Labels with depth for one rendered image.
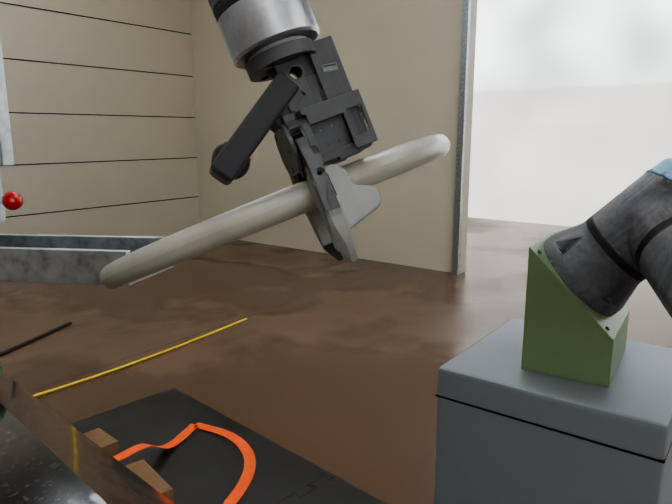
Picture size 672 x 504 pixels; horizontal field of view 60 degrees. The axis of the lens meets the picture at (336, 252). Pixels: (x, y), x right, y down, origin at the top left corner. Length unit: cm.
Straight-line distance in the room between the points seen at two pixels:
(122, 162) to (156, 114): 74
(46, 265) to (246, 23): 51
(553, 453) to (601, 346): 21
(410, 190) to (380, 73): 117
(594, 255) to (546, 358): 21
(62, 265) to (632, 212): 93
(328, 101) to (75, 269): 49
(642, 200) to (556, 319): 26
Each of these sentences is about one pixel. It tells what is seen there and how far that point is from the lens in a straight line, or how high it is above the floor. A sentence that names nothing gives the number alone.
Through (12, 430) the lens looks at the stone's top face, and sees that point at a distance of 110.
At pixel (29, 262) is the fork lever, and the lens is 96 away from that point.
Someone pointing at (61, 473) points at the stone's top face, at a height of 83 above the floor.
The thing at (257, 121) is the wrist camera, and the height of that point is 131.
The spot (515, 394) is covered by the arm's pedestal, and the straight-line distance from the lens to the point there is 113.
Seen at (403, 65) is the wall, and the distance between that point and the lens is 582.
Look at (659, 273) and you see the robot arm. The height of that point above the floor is 108.
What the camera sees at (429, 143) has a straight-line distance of 67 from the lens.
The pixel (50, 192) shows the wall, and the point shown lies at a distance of 674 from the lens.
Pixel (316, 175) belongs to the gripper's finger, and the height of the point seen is 126.
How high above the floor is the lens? 130
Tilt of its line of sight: 11 degrees down
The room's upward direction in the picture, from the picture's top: straight up
